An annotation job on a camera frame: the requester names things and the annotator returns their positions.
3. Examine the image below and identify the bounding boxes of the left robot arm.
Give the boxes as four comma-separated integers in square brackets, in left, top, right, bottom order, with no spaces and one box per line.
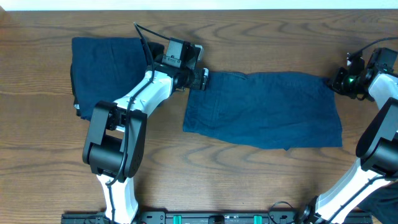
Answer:
[83,38,209,223]

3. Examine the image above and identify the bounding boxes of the dark cloth at corner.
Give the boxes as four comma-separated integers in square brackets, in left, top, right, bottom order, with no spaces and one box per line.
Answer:
[358,182,397,224]

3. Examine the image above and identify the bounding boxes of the right black camera cable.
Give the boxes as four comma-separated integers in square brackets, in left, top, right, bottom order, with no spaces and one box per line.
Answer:
[349,36,398,58]

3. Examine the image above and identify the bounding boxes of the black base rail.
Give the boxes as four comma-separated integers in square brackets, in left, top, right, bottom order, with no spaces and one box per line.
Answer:
[60,211,374,224]

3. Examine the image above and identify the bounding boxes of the dark blue shorts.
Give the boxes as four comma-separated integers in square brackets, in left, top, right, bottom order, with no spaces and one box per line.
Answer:
[183,72,343,150]
[70,37,149,121]

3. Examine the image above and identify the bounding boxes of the black camera cable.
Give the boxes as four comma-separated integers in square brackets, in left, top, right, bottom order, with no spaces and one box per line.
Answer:
[349,36,398,58]
[104,21,172,224]

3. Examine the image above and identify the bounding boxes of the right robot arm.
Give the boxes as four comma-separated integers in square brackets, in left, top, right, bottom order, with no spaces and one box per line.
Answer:
[294,47,397,223]

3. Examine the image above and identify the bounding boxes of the folded dark blue shorts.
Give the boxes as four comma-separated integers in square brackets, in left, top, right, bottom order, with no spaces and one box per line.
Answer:
[70,37,149,121]

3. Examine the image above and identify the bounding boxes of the left black camera cable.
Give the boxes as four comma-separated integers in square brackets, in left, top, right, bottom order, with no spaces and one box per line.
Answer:
[104,21,172,224]

